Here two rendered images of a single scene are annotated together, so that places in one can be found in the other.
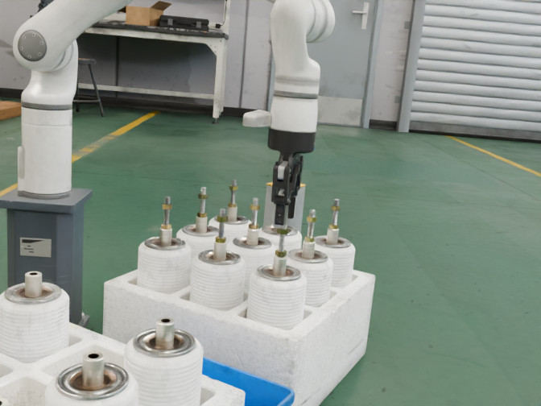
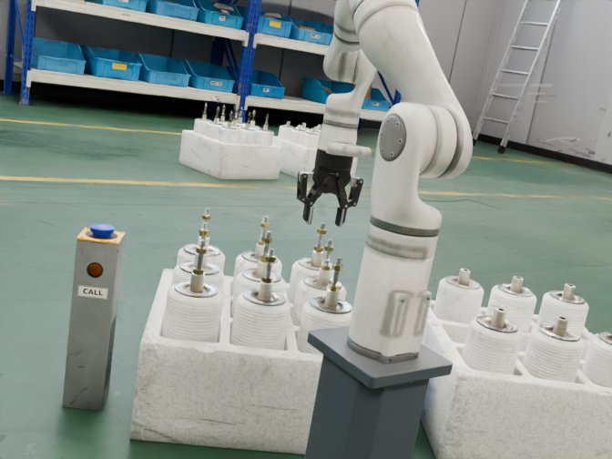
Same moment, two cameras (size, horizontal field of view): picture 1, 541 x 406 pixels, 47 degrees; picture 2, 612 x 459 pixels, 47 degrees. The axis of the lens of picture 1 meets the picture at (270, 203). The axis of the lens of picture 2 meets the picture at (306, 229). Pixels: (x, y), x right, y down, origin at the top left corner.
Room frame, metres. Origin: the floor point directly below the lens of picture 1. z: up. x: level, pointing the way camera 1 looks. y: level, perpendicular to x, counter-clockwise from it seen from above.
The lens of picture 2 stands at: (1.82, 1.11, 0.66)
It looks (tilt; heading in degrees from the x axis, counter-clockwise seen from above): 14 degrees down; 236
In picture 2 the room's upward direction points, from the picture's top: 10 degrees clockwise
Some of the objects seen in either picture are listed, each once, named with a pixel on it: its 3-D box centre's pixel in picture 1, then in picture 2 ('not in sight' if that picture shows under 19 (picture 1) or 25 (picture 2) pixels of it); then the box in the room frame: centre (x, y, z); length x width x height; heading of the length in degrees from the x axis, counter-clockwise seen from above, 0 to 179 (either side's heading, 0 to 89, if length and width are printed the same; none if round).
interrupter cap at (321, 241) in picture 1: (332, 242); (202, 250); (1.21, -0.13, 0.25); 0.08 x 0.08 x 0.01
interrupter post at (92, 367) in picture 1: (92, 370); (516, 284); (0.60, 0.17, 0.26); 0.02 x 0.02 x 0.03
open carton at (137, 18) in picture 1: (144, 14); not in sight; (5.76, 1.26, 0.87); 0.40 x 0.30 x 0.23; 78
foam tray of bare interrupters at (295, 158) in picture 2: not in sight; (311, 158); (-0.49, -2.32, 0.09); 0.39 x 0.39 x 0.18; 5
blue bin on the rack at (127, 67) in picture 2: not in sight; (108, 63); (0.06, -4.61, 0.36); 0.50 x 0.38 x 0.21; 93
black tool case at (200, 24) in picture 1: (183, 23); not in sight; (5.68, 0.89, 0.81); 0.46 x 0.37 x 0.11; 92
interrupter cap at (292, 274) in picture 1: (278, 273); (315, 265); (1.00, -0.02, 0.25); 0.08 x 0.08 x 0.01
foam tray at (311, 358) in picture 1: (245, 321); (249, 353); (1.15, 0.03, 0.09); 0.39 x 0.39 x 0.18; 64
